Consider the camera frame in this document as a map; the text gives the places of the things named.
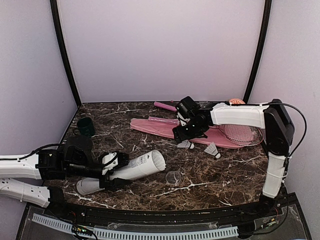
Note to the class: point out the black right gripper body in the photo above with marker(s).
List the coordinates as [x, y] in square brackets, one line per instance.
[193, 131]

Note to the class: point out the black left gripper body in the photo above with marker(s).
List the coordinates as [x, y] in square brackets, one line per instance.
[77, 170]

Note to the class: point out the white shuttlecock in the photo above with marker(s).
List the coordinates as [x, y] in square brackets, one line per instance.
[212, 150]
[186, 144]

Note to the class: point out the white shuttlecock tube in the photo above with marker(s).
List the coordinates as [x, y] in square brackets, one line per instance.
[147, 164]

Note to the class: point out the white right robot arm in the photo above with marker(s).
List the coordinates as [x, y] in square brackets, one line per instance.
[272, 117]

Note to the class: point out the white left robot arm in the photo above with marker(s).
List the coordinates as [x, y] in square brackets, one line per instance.
[57, 162]

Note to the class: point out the pink badminton racket front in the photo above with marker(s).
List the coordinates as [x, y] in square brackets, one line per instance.
[242, 135]

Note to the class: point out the pink racket cover bag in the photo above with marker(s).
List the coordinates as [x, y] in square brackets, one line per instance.
[165, 130]

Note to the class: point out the dark green mug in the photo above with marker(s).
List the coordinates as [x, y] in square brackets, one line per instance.
[85, 127]

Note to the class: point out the orange patterned small bowl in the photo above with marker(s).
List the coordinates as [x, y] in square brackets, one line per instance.
[236, 101]

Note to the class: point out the clear plastic tube lid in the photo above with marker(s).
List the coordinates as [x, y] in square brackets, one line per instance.
[173, 178]

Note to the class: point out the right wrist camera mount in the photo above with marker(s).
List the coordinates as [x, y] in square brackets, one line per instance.
[183, 117]

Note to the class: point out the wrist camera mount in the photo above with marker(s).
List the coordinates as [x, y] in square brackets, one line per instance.
[183, 117]
[113, 160]

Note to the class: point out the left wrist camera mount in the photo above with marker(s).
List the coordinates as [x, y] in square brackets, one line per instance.
[113, 160]

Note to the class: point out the black front table rail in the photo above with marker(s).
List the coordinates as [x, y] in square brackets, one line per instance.
[239, 214]

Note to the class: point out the grey slotted cable duct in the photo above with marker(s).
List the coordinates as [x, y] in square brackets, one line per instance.
[108, 234]

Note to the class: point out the right black corner post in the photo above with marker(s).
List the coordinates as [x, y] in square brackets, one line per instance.
[259, 50]

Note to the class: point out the black corner post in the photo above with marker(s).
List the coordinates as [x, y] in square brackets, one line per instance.
[259, 50]
[63, 51]

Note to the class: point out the left black corner post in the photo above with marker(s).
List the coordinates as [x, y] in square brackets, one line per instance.
[63, 51]

